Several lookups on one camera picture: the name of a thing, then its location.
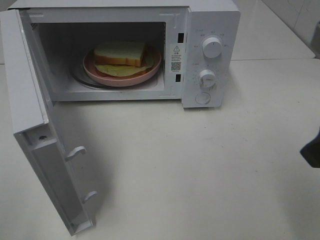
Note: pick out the round door release button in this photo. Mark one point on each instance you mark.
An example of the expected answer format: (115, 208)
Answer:
(203, 98)

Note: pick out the pink round plate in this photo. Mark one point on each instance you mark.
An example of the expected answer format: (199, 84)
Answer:
(122, 81)

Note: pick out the white bread sandwich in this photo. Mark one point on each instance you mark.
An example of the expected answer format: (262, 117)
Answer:
(122, 58)

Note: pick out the white microwave door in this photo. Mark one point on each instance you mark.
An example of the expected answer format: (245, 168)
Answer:
(35, 125)

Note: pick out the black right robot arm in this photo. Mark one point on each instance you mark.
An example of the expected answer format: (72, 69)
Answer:
(311, 152)

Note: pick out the lower white timer knob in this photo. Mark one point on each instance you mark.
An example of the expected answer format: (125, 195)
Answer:
(207, 78)

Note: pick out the white microwave oven body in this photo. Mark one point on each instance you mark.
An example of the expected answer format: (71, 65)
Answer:
(69, 29)

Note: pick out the upper white power knob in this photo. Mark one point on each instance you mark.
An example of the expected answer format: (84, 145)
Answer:
(212, 47)

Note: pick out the glass microwave turntable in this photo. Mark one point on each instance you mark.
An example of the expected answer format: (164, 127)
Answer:
(79, 74)

